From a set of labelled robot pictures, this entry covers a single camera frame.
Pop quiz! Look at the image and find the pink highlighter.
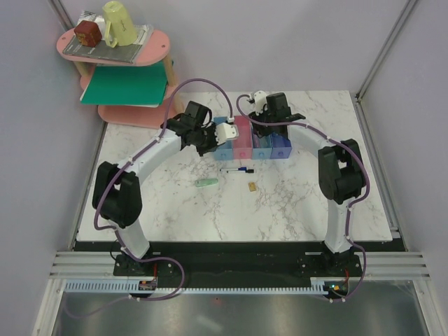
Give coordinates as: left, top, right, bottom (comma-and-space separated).
253, 136, 263, 149

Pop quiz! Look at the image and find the pink drawer bin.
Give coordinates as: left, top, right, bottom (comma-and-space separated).
232, 116, 253, 160

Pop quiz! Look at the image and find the light blue drawer bin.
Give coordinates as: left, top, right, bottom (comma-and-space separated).
251, 127, 272, 160

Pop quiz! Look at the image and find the green highlighter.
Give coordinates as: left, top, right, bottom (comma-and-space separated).
195, 178, 218, 188
261, 136, 272, 149

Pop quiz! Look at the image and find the blue cap marker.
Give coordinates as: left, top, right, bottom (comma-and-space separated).
220, 167, 247, 173

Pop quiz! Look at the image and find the small yellow eraser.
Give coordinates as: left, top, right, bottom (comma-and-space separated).
248, 182, 256, 192

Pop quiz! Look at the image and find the purple drawer bin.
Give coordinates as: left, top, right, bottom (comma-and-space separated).
270, 133, 292, 160

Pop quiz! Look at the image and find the black cap marker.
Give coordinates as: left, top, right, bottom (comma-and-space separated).
228, 169, 255, 174

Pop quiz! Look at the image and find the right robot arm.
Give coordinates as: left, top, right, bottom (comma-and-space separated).
248, 91, 370, 276

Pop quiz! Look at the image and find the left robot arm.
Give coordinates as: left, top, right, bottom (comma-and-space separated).
92, 101, 218, 275

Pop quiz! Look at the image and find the pink wooden tiered shelf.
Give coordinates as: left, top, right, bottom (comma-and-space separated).
57, 29, 184, 129

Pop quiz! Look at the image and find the green folder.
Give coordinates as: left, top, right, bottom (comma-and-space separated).
80, 63, 167, 106

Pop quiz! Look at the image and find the grey magazine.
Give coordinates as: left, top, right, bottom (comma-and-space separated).
62, 24, 154, 64

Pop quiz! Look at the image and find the yellow mug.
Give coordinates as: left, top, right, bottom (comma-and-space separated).
102, 1, 137, 48

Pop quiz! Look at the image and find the red brown cube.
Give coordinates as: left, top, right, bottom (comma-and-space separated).
73, 20, 102, 48

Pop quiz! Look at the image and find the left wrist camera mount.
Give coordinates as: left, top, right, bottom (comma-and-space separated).
215, 122, 239, 146

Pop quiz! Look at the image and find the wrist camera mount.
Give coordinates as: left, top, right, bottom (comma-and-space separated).
215, 122, 239, 146
247, 90, 267, 116

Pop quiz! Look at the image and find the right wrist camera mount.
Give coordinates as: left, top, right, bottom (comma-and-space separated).
247, 90, 267, 116

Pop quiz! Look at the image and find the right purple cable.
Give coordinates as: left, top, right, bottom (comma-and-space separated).
236, 93, 368, 304

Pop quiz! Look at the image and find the purple cable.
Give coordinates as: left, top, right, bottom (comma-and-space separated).
236, 93, 368, 304
94, 78, 236, 302

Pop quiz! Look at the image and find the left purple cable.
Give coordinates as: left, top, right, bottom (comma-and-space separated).
94, 78, 236, 302

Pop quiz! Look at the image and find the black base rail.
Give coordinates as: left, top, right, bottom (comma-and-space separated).
113, 240, 361, 288

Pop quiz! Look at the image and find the white cable duct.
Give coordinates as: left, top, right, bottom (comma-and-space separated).
64, 279, 330, 295

